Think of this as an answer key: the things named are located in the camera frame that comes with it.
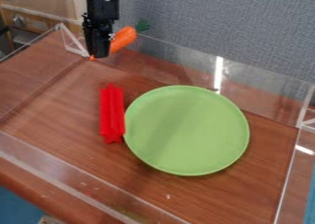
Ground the orange toy carrot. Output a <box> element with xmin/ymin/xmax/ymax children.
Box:
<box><xmin>89</xmin><ymin>18</ymin><xmax>151</xmax><ymax>62</ymax></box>

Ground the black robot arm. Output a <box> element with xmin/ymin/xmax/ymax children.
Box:
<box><xmin>83</xmin><ymin>0</ymin><xmax>119</xmax><ymax>58</ymax></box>

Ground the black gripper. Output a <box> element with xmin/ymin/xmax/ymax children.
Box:
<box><xmin>83</xmin><ymin>0</ymin><xmax>119</xmax><ymax>58</ymax></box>

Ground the wooden shelf with knob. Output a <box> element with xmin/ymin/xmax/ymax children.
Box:
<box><xmin>0</xmin><ymin>4</ymin><xmax>86</xmax><ymax>38</ymax></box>

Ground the green round plate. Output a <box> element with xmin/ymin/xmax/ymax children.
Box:
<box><xmin>125</xmin><ymin>86</ymin><xmax>250</xmax><ymax>176</ymax></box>

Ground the clear acrylic triangle bracket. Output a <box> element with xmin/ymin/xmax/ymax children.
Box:
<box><xmin>59</xmin><ymin>23</ymin><xmax>90</xmax><ymax>58</ymax></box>

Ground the cardboard box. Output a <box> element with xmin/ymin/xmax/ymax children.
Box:
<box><xmin>0</xmin><ymin>0</ymin><xmax>87</xmax><ymax>20</ymax></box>

